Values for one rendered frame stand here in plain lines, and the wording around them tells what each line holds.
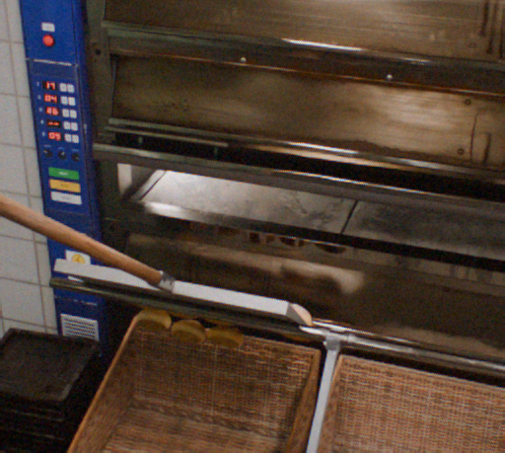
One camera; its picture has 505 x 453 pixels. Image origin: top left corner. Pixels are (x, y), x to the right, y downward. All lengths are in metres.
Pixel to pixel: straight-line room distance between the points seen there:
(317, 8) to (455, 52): 0.33
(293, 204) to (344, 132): 0.41
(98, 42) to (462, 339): 1.20
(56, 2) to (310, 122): 0.70
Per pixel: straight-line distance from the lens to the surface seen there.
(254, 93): 2.43
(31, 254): 2.96
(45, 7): 2.54
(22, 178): 2.84
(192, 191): 2.79
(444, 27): 2.25
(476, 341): 2.60
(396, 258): 2.52
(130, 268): 1.92
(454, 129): 2.34
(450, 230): 2.64
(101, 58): 2.55
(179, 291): 2.16
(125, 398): 2.90
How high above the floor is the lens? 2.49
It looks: 28 degrees down
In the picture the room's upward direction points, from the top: straight up
